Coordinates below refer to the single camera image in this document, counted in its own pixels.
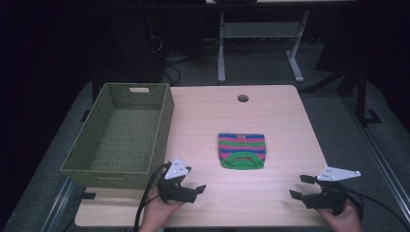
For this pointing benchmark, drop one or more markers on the metal floor rail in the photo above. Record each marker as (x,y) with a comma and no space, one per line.
(58,206)
(377,151)

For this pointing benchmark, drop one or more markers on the striped knitted garment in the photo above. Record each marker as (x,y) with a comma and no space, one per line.
(241,148)

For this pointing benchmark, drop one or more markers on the green woven basket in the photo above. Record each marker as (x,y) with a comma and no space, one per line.
(125,138)

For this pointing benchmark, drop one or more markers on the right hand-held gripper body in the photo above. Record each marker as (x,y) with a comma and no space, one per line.
(332,190)

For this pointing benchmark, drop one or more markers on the black floor stand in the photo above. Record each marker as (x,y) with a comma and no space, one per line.
(361,96)

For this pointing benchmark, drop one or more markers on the white metal desk frame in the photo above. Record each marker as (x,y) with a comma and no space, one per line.
(257,30)

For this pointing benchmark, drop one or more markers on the person's left hand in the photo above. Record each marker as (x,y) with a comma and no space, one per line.
(158,211)

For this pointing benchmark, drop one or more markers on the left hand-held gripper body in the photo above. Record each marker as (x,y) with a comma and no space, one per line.
(174,180)

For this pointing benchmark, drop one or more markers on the person's right hand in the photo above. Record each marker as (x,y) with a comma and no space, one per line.
(343,220)

